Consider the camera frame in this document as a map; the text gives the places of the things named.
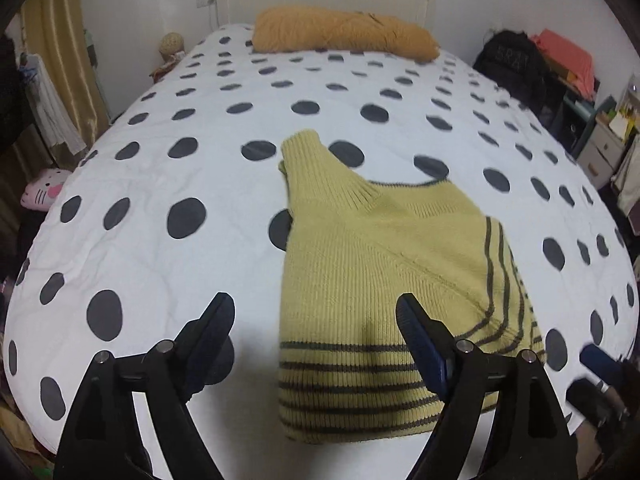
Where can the black backpack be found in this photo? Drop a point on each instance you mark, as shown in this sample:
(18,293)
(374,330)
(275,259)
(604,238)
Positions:
(513,61)

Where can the round knitted plush toy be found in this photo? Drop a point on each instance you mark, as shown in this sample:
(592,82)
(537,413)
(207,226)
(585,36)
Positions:
(170,45)

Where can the coral red bag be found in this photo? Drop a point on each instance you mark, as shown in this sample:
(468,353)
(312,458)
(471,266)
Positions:
(571,62)

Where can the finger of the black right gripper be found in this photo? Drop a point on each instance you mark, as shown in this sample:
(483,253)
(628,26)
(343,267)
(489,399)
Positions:
(602,408)
(601,364)

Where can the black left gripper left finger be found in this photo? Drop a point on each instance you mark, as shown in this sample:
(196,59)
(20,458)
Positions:
(101,437)

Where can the orange bolster pillow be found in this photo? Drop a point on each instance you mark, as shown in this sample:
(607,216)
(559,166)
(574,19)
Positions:
(304,28)

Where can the gold yellow curtain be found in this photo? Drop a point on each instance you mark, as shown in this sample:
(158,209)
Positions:
(54,29)

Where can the hanging grey white garment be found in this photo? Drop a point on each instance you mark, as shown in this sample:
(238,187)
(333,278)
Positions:
(51,117)

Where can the yellow grey striped knit sweater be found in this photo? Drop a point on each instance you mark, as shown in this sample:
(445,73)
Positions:
(354,247)

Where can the white bedside drawer cabinet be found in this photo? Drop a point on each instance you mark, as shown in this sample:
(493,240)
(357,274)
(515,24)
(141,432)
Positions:
(601,155)

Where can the white black dotted bed cover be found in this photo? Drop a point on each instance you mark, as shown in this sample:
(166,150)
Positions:
(183,198)

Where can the pink cat plush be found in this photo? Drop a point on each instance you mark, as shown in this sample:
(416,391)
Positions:
(41,193)

